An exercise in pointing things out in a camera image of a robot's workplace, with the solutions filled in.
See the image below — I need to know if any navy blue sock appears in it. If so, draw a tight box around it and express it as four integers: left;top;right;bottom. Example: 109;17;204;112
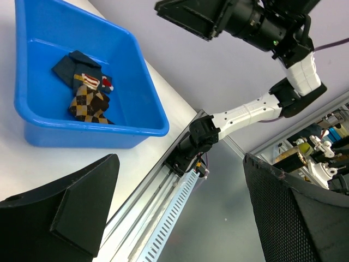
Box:
52;50;114;94

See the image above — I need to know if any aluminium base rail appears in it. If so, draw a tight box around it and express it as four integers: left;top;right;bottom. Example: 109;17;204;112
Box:
100;109;216;262

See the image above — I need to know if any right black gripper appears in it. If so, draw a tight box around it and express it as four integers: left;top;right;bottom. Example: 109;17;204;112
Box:
154;0;289;51

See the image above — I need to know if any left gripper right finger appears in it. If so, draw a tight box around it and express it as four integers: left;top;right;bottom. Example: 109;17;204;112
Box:
243;153;348;261

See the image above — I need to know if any brown argyle sock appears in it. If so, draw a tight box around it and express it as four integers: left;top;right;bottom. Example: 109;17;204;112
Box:
68;85;114;124

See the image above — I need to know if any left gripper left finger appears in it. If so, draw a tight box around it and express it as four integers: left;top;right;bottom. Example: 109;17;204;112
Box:
1;154;120;261

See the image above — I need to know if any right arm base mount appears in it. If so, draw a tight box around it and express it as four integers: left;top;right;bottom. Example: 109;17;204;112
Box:
164;133;213;177

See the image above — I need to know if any blue plastic bin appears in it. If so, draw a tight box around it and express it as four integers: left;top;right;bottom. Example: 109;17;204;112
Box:
14;1;169;148

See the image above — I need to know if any white slotted cable duct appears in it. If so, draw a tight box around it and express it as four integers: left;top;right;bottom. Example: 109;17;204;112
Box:
131;169;199;261

